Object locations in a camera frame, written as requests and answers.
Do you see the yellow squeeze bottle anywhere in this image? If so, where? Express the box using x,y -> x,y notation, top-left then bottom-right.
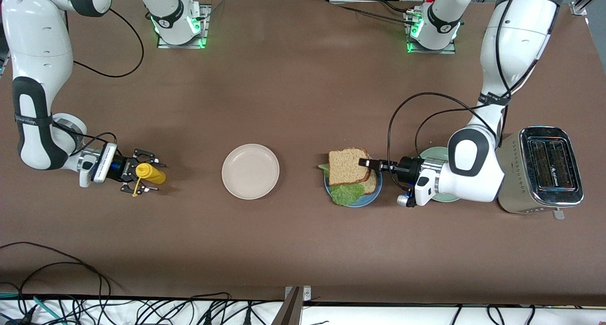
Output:
132,163 -> 167,198

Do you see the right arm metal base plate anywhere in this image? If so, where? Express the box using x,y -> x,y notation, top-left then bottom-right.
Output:
157,4 -> 209,49

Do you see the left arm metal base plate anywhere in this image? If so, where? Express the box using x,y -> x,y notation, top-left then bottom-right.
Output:
406,10 -> 457,55

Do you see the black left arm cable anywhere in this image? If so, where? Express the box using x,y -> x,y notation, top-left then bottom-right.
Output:
386,0 -> 566,194

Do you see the light brown bread slice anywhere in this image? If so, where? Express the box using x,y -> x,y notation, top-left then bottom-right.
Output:
361,170 -> 378,196

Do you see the pale green plate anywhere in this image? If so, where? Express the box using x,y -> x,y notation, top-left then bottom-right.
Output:
418,147 -> 461,203

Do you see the white lower shelf board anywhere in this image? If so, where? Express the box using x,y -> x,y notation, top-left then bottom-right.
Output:
0,297 -> 606,325

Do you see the white plate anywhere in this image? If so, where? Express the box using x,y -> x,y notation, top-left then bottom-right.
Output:
222,144 -> 280,200

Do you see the long black looped cable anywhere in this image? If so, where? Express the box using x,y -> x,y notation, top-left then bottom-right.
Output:
0,242 -> 113,316

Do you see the blue plate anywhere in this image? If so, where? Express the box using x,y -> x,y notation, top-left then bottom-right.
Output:
324,150 -> 383,208

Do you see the green lettuce leaf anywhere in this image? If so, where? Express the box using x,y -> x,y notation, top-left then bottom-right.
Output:
318,163 -> 366,207

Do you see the teal cable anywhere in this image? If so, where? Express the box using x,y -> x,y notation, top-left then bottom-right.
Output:
32,295 -> 63,325

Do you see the aluminium frame post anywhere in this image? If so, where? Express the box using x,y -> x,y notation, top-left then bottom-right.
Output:
272,286 -> 312,325

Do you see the dark crust bread slice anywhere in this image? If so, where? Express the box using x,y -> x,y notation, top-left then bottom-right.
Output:
328,148 -> 373,186

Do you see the beige metal toaster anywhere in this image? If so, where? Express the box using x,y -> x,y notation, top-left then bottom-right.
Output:
496,126 -> 584,220

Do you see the black base power cable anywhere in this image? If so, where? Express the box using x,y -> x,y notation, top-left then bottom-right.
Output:
327,0 -> 419,26

